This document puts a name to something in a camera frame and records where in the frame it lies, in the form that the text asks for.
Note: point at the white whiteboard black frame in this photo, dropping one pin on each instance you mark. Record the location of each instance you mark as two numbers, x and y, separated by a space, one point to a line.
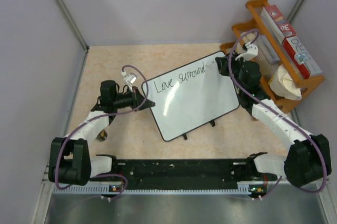
190 96

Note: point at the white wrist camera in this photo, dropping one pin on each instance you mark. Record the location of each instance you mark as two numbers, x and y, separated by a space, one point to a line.
129 79
250 52

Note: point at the clear plastic straw pack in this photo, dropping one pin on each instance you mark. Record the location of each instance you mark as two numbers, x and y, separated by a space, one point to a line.
267 58

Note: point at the grey slotted cable duct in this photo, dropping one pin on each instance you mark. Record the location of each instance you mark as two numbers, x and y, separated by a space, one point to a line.
114 188

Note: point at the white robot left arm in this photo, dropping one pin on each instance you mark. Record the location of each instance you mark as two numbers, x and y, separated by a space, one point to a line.
70 161

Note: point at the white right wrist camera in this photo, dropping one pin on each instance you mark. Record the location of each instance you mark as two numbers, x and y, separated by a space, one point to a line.
250 52

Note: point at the black yellow drink can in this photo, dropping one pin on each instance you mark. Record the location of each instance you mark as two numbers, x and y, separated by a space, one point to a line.
102 136

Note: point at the red white box upper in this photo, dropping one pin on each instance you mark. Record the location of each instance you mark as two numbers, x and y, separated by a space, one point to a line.
277 23

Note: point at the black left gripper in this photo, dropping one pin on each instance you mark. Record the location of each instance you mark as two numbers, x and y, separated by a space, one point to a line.
137 99

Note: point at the red white box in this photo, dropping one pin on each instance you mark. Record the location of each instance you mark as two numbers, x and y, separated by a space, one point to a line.
277 23
301 57

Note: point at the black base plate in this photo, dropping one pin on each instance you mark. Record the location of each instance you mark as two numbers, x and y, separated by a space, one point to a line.
194 174

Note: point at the red white box lower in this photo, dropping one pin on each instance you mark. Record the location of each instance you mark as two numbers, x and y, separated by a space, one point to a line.
301 57

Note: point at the cream paper bag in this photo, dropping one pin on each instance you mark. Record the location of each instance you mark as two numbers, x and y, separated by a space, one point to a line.
283 85
248 38

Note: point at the orange wooden shelf rack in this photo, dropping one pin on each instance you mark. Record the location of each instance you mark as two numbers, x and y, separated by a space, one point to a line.
306 85

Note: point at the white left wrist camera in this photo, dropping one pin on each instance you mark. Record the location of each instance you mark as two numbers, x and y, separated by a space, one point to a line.
129 79

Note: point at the cream paper bag upper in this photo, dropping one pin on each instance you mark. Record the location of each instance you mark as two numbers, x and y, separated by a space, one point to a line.
248 38

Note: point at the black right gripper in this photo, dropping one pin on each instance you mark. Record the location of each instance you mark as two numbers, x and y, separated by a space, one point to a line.
223 63

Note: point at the cream paper bag lower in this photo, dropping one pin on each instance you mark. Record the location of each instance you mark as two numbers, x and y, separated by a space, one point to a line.
283 85

